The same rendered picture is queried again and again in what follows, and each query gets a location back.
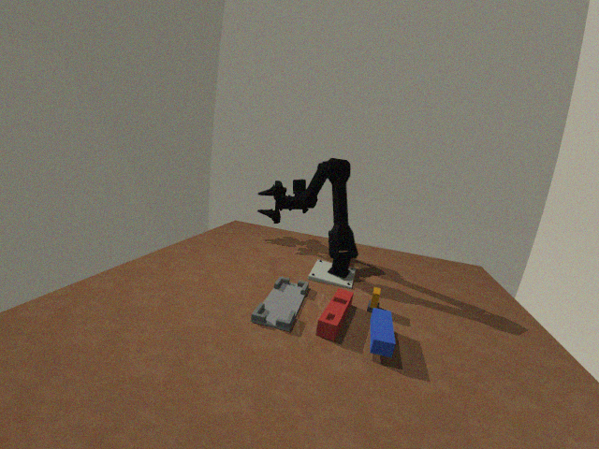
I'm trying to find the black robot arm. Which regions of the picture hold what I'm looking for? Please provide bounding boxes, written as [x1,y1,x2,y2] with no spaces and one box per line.
[293,158,358,278]

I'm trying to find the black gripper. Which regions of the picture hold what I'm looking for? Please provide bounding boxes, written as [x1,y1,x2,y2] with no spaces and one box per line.
[257,181,294,224]

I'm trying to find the yellow rectangular block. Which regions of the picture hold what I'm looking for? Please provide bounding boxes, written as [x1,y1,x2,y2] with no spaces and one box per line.
[370,287,381,308]

